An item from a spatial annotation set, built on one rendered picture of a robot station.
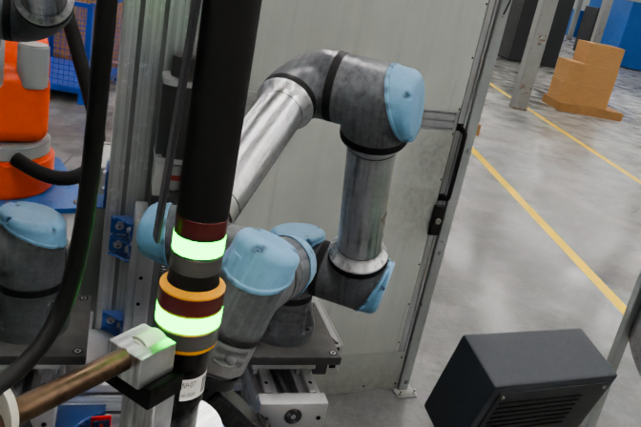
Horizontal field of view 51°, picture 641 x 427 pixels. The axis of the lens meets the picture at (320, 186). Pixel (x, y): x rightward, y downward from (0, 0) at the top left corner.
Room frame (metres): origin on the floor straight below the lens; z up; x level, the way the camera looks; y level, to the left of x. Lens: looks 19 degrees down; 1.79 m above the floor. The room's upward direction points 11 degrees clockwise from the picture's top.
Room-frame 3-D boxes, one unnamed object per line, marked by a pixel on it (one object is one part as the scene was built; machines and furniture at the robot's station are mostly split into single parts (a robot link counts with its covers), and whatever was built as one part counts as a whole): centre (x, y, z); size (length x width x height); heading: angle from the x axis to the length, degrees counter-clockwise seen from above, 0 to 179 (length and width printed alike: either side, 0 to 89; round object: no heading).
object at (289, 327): (1.26, 0.03, 1.09); 0.15 x 0.15 x 0.10
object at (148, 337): (0.36, 0.09, 1.54); 0.02 x 0.02 x 0.02; 60
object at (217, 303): (0.39, 0.07, 1.57); 0.04 x 0.04 x 0.01
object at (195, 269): (0.39, 0.07, 1.60); 0.03 x 0.03 x 0.01
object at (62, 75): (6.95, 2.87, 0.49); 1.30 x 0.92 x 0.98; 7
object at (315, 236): (1.26, 0.02, 1.20); 0.13 x 0.12 x 0.14; 75
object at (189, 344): (0.39, 0.07, 1.55); 0.04 x 0.04 x 0.01
